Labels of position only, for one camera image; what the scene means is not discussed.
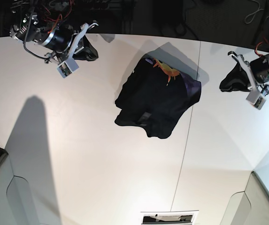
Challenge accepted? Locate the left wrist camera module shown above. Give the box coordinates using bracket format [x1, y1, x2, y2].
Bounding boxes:
[246, 90, 266, 110]

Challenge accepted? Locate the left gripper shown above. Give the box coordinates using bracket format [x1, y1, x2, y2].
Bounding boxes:
[228, 51, 269, 95]

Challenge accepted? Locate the grey cable loop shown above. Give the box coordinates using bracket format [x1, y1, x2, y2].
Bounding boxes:
[244, 0, 266, 24]

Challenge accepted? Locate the white mount panel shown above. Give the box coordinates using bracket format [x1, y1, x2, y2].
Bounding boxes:
[220, 172, 269, 225]
[0, 154, 40, 225]

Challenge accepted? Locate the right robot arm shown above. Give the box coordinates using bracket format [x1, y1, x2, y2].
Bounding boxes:
[10, 0, 99, 64]

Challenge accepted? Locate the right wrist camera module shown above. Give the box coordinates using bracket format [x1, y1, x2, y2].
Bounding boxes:
[57, 58, 79, 78]

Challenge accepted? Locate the printed paper sheet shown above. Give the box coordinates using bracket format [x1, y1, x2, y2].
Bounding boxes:
[141, 210, 199, 225]

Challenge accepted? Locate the black t-shirt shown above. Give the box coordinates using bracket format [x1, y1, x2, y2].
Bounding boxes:
[115, 57, 201, 139]

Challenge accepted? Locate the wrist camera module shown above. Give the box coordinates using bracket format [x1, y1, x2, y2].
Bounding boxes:
[57, 58, 79, 78]
[246, 90, 266, 110]

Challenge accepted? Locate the left white mount panel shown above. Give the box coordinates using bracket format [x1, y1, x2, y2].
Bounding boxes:
[0, 154, 40, 225]

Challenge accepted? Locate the right white mount panel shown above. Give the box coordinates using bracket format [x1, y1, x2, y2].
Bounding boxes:
[220, 172, 269, 225]

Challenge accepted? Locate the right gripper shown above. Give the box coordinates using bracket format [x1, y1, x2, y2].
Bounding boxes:
[40, 20, 99, 64]

